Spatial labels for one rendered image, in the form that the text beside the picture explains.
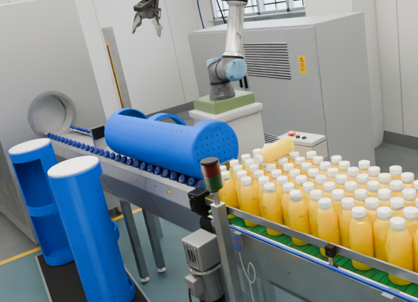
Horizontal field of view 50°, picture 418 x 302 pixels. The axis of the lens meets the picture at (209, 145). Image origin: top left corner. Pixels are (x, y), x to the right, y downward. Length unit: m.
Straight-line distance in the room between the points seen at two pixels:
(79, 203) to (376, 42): 3.32
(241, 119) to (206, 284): 1.00
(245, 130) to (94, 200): 0.92
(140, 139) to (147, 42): 5.19
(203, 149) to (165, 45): 5.65
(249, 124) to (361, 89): 1.51
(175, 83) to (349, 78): 4.41
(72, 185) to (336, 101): 2.13
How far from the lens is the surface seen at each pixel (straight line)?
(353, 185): 1.56
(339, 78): 3.65
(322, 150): 2.03
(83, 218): 2.53
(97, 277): 2.70
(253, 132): 2.57
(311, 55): 3.52
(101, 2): 7.27
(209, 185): 1.47
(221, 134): 2.06
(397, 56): 4.65
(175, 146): 2.07
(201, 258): 1.82
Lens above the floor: 1.75
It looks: 18 degrees down
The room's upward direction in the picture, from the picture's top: 11 degrees counter-clockwise
